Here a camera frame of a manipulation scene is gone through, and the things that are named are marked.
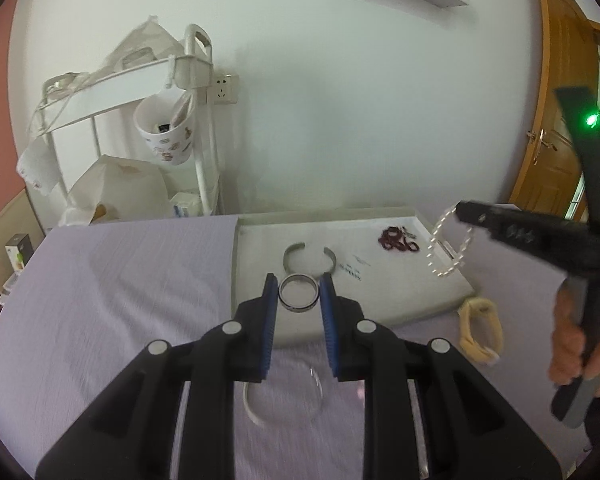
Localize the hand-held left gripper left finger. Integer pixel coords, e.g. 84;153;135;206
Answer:
34;273;281;480

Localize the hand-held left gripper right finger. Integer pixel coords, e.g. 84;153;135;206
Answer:
319;273;563;480

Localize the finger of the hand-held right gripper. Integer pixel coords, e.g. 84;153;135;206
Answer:
455;200;588;281

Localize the silver ring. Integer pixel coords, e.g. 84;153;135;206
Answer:
278;274;322;313

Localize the white jewelry tray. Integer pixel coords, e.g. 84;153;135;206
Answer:
232;206;477;348

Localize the clear bangle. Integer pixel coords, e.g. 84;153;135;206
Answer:
243;364;326;428

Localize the pearl bracelet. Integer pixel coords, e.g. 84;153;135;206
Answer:
426;203;478;278

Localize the cream bracelet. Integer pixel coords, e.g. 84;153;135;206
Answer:
457;297;506;366

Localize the person's right hand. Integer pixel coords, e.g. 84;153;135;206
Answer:
550;280;600;398

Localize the wooden door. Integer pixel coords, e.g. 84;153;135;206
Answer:
507;0;600;221

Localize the lilac tablecloth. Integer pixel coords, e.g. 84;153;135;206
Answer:
0;210;596;480

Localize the small white blue box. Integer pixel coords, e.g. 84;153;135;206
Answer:
171;191;203;218

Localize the white paper bag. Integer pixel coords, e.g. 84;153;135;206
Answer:
60;155;173;226

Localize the white printed cup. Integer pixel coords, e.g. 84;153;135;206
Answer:
132;91;199;166

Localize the green white box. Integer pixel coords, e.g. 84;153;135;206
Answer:
5;234;33;271

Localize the beige board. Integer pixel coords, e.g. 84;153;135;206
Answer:
0;192;46;281

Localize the white printed pouch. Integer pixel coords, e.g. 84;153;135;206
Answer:
16;137;61;196

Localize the white storage cart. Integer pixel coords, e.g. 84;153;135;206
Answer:
30;24;226;221

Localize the white plastic bag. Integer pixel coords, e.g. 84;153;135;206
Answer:
97;16;186;73

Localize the brass door handle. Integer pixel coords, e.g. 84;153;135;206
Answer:
526;129;556;163

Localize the silver cuff bracelet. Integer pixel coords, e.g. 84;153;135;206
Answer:
283;242;339;275

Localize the dark red bead bracelet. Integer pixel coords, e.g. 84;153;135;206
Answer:
378;226;420;253

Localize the white wall socket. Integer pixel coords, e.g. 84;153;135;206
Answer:
206;73;240;106

